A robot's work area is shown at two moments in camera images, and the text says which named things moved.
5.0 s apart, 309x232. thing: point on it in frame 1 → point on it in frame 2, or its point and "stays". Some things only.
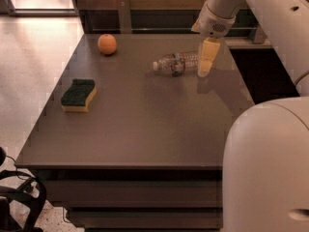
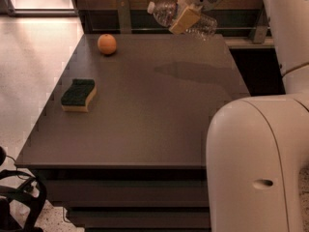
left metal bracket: x=125 y=17 stays
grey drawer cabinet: x=150 y=153 stays
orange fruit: x=107 y=43 stays
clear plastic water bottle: x=177 y=64 → x=165 y=14
